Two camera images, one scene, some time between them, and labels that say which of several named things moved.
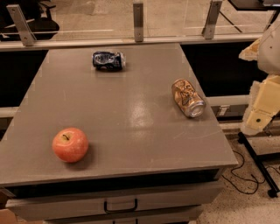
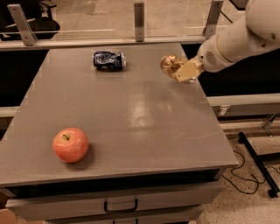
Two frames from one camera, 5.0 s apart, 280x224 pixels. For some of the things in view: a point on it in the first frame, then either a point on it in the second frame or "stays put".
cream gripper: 270,49 → 208,57
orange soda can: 186,99 → 170,63
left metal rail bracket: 20,22 stays put
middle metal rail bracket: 138,21 stays put
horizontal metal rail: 34,45 stays put
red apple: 70,144 stays put
